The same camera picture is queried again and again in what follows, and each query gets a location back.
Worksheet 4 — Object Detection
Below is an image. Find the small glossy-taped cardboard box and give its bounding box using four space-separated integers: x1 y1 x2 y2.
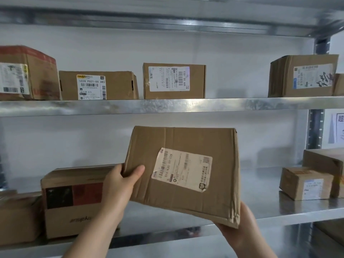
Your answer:
279 166 335 201

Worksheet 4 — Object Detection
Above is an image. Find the person's right hand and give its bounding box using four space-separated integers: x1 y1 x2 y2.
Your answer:
214 201 263 252

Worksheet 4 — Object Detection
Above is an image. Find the large cardboard box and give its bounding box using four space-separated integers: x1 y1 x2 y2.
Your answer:
121 125 241 230

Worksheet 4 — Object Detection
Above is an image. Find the person's left hand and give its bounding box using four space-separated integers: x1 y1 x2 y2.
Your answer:
99 163 146 226

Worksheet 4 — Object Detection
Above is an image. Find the box 5288 label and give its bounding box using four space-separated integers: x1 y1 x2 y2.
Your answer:
333 73 344 96

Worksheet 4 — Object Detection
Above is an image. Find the metal shelving rack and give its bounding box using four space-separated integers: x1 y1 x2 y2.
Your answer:
0 0 344 258

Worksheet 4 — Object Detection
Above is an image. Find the box with red-yellow tape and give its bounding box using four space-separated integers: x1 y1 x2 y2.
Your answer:
303 147 344 199

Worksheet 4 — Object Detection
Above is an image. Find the slim box with blue-edged label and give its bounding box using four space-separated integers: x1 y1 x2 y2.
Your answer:
142 63 207 100

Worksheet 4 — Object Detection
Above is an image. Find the white printed notice sheet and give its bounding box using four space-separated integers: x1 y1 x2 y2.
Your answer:
328 113 344 144

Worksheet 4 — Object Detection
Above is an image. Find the red printed box 8077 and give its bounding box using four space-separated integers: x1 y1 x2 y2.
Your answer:
0 45 61 101

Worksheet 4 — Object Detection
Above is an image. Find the Royalstar red-black box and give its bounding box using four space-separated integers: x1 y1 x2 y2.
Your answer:
40 164 122 240

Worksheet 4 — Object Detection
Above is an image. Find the small box with white label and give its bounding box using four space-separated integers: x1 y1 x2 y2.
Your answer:
0 191 44 247

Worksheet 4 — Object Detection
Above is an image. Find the slim box with yellow-striped label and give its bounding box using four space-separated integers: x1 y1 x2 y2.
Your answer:
58 71 140 101

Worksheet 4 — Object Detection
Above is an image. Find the brown parcel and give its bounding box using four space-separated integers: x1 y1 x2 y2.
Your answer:
268 54 339 98

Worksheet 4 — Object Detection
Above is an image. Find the line-drawing printed cardboard box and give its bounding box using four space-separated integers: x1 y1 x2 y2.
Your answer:
313 219 344 241

